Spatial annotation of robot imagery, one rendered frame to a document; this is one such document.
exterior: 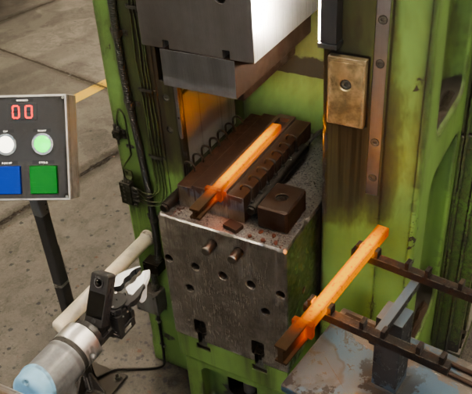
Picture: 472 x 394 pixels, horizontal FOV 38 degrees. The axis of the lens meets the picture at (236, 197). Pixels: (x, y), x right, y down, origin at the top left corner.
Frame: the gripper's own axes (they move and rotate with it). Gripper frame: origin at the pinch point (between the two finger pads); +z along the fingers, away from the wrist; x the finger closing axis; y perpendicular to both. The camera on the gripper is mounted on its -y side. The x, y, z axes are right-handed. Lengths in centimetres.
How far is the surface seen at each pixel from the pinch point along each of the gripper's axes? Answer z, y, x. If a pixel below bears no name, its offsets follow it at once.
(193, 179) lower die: 37.7, 2.0, -9.8
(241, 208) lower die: 33.9, 3.9, 6.8
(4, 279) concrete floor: 56, 100, -131
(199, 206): 24.2, -1.2, 0.7
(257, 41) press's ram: 36, -41, 12
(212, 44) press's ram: 34, -40, 2
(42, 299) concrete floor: 54, 100, -107
